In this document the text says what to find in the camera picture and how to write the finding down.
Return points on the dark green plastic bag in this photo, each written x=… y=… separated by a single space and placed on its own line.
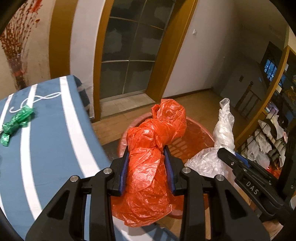
x=19 y=120

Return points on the orange plastic waste basket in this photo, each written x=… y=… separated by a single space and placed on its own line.
x=195 y=139

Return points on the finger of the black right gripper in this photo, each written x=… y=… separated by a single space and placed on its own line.
x=241 y=159
x=231 y=162

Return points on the red plastic bag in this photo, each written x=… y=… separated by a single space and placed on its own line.
x=147 y=197

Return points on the wooden shelf with clutter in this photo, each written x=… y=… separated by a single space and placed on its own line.
x=260 y=112

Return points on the glass door with wooden frame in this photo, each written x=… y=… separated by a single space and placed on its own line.
x=136 y=48

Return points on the wooden chair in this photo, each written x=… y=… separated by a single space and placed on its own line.
x=247 y=102

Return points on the blue white striped tablecloth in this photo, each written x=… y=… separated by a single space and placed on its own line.
x=57 y=143

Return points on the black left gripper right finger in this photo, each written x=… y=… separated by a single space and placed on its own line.
x=231 y=218

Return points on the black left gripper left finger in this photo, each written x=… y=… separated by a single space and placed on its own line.
x=63 y=217

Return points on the clear plastic bag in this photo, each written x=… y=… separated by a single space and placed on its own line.
x=206 y=162

